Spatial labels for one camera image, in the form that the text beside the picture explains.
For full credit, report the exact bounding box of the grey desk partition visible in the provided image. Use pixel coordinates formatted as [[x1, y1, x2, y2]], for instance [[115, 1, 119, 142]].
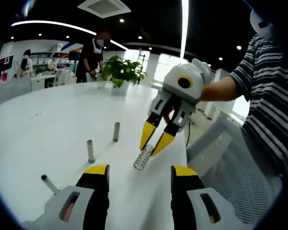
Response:
[[0, 76, 32, 104]]

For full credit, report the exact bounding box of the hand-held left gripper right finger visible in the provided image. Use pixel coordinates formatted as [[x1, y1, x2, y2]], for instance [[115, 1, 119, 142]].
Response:
[[170, 164, 253, 230]]

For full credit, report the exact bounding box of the person's body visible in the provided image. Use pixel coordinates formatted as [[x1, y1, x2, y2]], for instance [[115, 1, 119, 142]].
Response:
[[229, 33, 288, 179]]

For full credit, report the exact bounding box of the green potted plant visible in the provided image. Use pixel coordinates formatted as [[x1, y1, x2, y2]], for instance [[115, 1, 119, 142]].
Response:
[[101, 55, 147, 95]]

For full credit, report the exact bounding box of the dark poster screen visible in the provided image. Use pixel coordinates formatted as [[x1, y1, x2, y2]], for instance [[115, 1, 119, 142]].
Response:
[[0, 54, 15, 83]]

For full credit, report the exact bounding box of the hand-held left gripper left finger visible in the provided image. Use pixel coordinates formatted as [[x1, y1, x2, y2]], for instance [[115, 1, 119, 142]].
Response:
[[21, 164, 110, 230]]

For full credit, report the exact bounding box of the white headset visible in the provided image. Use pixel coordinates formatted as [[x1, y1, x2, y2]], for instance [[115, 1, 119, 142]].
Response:
[[249, 9, 280, 42]]

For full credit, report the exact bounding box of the silver coil spring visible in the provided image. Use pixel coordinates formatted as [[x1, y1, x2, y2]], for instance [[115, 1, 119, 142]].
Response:
[[133, 144, 155, 171]]

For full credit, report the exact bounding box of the white mesh chair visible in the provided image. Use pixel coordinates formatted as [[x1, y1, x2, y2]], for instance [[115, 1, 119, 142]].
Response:
[[185, 112, 285, 226]]

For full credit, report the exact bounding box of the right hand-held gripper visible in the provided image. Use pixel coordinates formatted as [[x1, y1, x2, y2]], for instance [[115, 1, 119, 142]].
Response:
[[139, 58, 212, 157]]

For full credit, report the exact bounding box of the person's right forearm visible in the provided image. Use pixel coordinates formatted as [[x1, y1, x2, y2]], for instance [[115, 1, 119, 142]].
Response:
[[207, 71, 252, 103]]

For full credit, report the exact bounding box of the grey metal pin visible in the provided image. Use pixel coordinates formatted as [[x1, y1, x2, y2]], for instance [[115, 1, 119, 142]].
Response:
[[86, 139, 96, 164], [113, 122, 121, 142], [40, 174, 61, 195]]

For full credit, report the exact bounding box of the black cable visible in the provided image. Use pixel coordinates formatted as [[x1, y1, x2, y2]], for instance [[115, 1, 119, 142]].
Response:
[[185, 119, 192, 147]]

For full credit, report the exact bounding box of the white office chair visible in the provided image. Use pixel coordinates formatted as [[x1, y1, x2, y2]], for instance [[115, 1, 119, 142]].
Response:
[[53, 68, 71, 86]]

